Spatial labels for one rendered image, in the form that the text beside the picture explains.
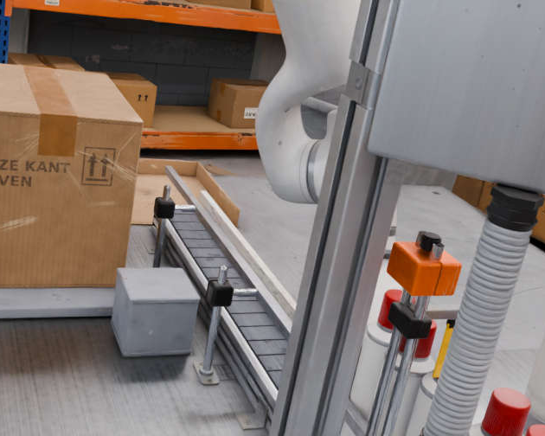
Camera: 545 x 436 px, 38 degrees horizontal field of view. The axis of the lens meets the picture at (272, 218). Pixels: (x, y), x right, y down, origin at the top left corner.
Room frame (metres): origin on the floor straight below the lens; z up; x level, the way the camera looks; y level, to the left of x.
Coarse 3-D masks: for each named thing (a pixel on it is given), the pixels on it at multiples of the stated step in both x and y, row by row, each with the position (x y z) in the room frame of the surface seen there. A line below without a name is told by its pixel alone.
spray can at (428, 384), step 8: (424, 376) 0.68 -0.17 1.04; (432, 376) 0.67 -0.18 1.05; (424, 384) 0.66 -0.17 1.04; (432, 384) 0.66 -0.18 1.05; (424, 392) 0.65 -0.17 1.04; (432, 392) 0.65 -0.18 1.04; (416, 400) 0.67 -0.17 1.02; (424, 400) 0.65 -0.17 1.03; (432, 400) 0.65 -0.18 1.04; (416, 408) 0.66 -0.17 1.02; (424, 408) 0.65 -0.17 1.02; (416, 416) 0.66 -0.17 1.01; (424, 416) 0.65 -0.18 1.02; (408, 424) 0.67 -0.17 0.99; (416, 424) 0.65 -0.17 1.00; (424, 424) 0.65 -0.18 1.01; (408, 432) 0.66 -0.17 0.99; (416, 432) 0.65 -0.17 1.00
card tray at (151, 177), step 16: (144, 160) 1.73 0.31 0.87; (160, 160) 1.74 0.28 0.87; (176, 160) 1.76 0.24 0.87; (144, 176) 1.71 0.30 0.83; (160, 176) 1.73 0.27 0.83; (192, 176) 1.77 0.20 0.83; (208, 176) 1.70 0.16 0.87; (144, 192) 1.61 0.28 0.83; (160, 192) 1.62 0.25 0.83; (176, 192) 1.64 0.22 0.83; (192, 192) 1.66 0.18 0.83; (208, 192) 1.68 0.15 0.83; (224, 192) 1.60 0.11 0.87; (144, 208) 1.51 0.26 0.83; (224, 208) 1.58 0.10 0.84; (144, 224) 1.43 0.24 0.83
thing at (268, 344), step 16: (176, 224) 1.34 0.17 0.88; (192, 224) 1.36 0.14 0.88; (192, 240) 1.28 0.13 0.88; (208, 240) 1.30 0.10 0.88; (192, 256) 1.22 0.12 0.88; (208, 256) 1.23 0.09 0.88; (224, 256) 1.24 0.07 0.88; (208, 272) 1.16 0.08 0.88; (240, 304) 1.08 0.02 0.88; (256, 304) 1.09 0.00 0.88; (240, 320) 1.03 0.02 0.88; (256, 320) 1.03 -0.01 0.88; (256, 336) 0.99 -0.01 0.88; (272, 336) 1.00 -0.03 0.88; (256, 352) 0.94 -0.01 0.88; (272, 352) 0.95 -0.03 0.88; (272, 368) 0.91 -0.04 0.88
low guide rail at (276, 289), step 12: (204, 192) 1.45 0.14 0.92; (204, 204) 1.42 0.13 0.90; (216, 204) 1.39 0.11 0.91; (216, 216) 1.35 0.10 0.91; (228, 228) 1.29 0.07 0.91; (240, 240) 1.24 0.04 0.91; (240, 252) 1.23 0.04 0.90; (252, 252) 1.20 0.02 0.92; (252, 264) 1.18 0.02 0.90; (264, 264) 1.16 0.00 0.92; (264, 276) 1.13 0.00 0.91; (276, 288) 1.09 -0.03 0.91; (276, 300) 1.08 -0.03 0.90; (288, 300) 1.05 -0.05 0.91; (288, 312) 1.04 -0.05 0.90
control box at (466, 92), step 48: (432, 0) 0.52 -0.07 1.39; (480, 0) 0.51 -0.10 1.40; (528, 0) 0.51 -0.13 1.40; (432, 48) 0.52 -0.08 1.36; (480, 48) 0.51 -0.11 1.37; (528, 48) 0.51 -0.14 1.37; (384, 96) 0.52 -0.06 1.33; (432, 96) 0.52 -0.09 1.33; (480, 96) 0.51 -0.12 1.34; (528, 96) 0.51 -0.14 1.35; (384, 144) 0.52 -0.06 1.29; (432, 144) 0.52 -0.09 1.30; (480, 144) 0.51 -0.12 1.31; (528, 144) 0.51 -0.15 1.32
